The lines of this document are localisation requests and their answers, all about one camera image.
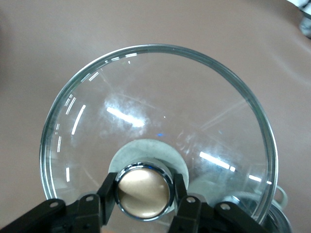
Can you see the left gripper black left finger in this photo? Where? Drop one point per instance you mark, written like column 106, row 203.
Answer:
column 87, row 213

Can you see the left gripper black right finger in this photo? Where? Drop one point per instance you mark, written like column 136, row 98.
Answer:
column 192, row 216

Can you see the glass lid with copper knob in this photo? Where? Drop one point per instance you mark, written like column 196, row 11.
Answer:
column 155, row 109

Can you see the brown table mat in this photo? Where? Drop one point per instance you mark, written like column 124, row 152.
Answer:
column 48, row 36

